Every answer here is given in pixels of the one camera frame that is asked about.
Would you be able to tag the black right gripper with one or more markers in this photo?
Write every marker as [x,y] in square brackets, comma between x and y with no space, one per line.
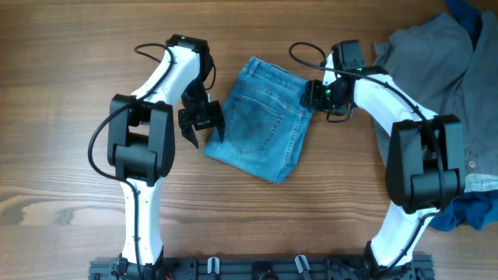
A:
[311,94]

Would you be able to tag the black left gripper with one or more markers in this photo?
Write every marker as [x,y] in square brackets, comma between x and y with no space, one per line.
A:
[201,117]

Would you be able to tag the light blue denim jeans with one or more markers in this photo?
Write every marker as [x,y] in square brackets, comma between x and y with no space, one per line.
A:
[265,123]

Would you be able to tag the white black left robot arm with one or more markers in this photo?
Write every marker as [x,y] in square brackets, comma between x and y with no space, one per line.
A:
[141,144]

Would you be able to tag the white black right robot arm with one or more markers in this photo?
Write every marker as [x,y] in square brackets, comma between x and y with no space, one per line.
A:
[425,165]

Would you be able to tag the grey garment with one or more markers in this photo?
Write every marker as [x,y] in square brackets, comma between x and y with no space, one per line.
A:
[439,66]

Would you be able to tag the dark blue garment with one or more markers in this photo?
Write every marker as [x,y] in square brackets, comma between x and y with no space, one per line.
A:
[463,210]

